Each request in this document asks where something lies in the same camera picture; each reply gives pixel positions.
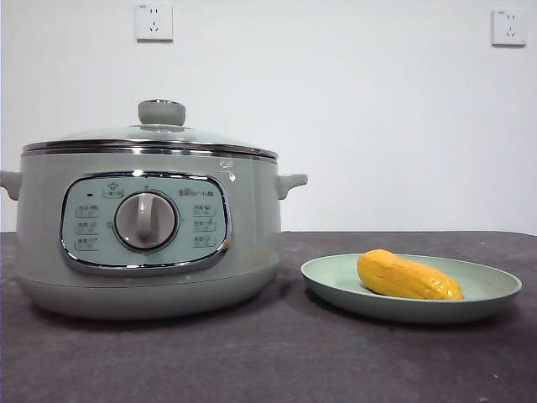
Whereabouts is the glass lid with green knob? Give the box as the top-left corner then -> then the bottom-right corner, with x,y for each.
21,99 -> 279,163

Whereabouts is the yellow corn cob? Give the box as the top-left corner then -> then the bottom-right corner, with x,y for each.
356,249 -> 466,301

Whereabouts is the pale green electric steamer pot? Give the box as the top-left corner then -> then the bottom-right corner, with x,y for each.
0,149 -> 309,322

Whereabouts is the pale green round plate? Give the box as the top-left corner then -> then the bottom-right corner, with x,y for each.
300,253 -> 524,325

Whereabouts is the white wall socket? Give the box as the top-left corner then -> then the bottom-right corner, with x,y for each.
491,8 -> 528,48
134,3 -> 174,43

